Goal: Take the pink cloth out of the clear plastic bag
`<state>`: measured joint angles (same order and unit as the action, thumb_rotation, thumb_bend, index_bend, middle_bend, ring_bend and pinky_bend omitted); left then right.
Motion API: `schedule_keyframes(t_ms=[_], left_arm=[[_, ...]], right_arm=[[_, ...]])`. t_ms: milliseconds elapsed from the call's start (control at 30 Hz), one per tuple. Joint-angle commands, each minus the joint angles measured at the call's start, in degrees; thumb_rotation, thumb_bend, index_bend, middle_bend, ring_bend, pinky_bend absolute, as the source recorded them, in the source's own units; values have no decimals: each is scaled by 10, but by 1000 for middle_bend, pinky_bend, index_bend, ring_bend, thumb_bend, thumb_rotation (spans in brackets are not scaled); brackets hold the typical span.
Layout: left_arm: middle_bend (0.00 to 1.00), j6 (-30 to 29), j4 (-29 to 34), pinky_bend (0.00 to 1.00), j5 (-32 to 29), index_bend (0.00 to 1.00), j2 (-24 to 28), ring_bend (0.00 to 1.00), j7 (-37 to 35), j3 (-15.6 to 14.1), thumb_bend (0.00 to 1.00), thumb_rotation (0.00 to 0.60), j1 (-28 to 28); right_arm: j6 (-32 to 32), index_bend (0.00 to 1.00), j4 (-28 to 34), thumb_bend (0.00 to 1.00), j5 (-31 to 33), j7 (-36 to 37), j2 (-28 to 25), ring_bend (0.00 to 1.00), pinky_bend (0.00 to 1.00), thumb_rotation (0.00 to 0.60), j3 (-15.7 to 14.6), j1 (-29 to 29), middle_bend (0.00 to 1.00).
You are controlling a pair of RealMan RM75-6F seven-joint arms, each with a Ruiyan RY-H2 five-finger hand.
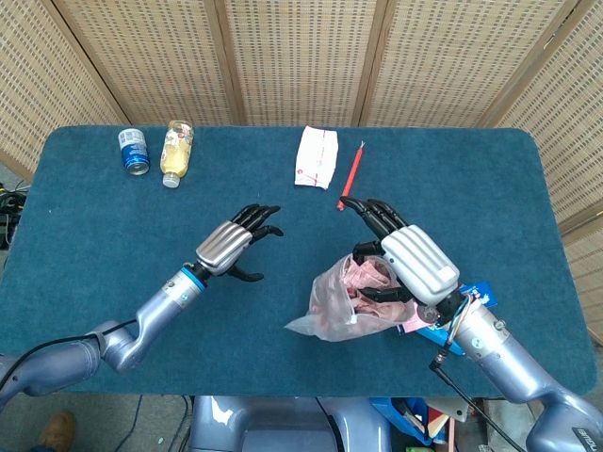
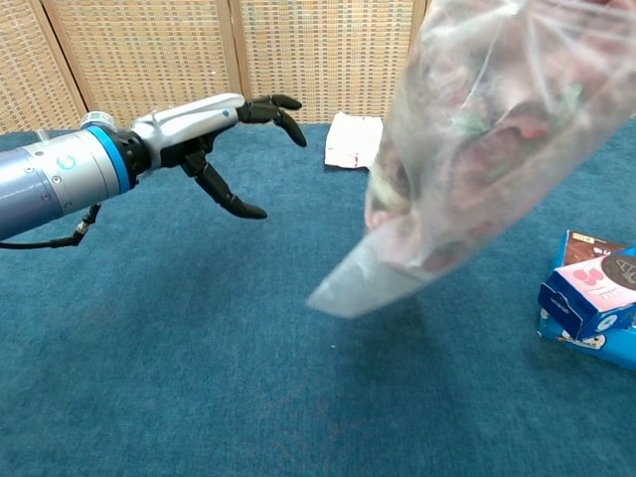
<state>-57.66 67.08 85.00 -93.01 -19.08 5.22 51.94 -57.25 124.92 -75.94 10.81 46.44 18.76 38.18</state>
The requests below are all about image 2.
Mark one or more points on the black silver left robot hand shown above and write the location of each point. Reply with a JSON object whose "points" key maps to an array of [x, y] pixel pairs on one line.
{"points": [[184, 126]]}

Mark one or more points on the clear plastic zip bag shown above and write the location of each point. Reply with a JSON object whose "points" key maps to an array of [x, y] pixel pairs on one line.
{"points": [[377, 283]]}

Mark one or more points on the pink floral clothing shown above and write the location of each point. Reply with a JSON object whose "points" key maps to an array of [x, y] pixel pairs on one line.
{"points": [[497, 149]]}

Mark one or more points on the bamboo folding screen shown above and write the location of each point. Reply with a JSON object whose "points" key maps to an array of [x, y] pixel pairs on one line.
{"points": [[149, 49]]}

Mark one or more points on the white tissue packet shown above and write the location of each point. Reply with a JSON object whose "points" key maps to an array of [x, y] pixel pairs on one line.
{"points": [[350, 141]]}

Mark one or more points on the brown chocolate box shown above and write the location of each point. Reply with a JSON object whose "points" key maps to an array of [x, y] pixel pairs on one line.
{"points": [[581, 251]]}

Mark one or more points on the pink and blue small box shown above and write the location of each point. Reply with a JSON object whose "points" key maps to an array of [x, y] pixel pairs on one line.
{"points": [[586, 298]]}

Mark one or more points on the large blue cookie box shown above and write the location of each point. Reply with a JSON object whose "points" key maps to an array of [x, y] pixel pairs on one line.
{"points": [[586, 345]]}

